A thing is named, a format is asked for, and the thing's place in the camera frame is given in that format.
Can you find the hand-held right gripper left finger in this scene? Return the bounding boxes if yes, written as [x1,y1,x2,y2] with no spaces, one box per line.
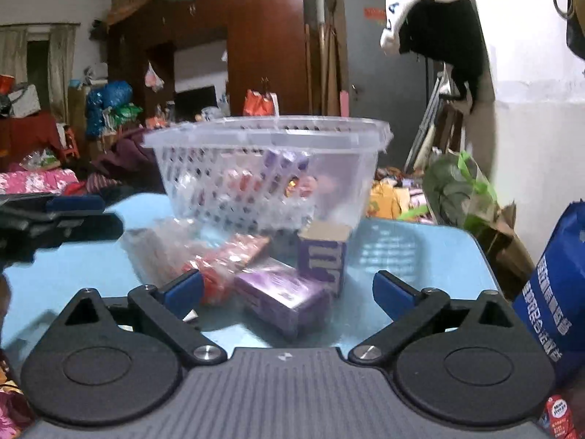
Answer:
[57,269,228,367]

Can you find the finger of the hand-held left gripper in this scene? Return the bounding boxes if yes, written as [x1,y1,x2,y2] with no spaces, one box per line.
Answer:
[28,213,125,250]
[45,194,107,215]

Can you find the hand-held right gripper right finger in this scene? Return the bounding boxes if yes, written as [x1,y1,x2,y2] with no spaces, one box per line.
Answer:
[347,271,526,367]

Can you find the red white tissue packet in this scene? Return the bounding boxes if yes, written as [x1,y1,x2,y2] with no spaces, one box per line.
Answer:
[183,232,271,306]

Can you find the small purple brown box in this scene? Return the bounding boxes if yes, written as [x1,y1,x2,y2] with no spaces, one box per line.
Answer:
[297,223,354,297]

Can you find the orange red box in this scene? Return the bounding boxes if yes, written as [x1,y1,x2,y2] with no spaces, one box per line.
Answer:
[224,169,261,202]

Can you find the white plastic basket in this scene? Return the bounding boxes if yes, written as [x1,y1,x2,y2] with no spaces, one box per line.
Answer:
[141,116,395,234]

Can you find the floral bedding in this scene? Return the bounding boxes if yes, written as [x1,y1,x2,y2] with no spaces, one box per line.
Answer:
[0,169,78,195]

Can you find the clear plastic packet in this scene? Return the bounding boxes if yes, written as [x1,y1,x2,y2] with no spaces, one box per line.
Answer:
[122,218,193,284]

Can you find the maroon clothing pile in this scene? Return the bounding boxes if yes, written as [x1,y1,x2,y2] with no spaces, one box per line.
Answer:
[91,128,163,193]

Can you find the yellow clothes pile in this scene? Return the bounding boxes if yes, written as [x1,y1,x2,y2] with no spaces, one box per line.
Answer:
[368,180,426,220]

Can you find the shiny blue bag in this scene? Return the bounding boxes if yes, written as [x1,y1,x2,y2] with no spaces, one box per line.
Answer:
[87,81,133,138]

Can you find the green plastic bag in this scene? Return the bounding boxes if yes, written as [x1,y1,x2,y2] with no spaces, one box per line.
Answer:
[423,151,499,234]

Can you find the brown paper bag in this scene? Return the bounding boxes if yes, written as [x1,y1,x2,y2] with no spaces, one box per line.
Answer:
[475,201,535,284]

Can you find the beige curtains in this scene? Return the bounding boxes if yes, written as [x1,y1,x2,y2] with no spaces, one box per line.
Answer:
[0,25,76,124]

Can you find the small white plastic bag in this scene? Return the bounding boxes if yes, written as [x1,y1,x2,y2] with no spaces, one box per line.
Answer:
[145,61,165,92]

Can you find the black television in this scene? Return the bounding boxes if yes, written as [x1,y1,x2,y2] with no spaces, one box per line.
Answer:
[174,86,218,122]

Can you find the blue fabric bag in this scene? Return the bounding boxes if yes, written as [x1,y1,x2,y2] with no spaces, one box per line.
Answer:
[512,201,585,389]

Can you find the metal crutches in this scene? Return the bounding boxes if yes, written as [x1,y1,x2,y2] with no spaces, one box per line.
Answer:
[404,73,451,170]

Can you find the orange plastic bag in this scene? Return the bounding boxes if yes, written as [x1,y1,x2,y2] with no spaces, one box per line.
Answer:
[242,89,275,117]

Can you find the red blue packet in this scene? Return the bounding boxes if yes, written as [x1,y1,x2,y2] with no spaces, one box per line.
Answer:
[537,395,577,439]

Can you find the grey metal door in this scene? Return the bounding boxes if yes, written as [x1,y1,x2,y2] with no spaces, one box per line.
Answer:
[343,0,435,120]

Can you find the brown wooden wardrobe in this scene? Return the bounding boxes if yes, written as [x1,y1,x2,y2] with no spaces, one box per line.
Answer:
[107,0,318,120]

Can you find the black hanging garment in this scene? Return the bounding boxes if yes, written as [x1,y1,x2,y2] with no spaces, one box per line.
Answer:
[397,0,487,113]

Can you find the brown hanging bag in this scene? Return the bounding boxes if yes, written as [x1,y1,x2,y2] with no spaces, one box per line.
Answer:
[566,9,585,61]

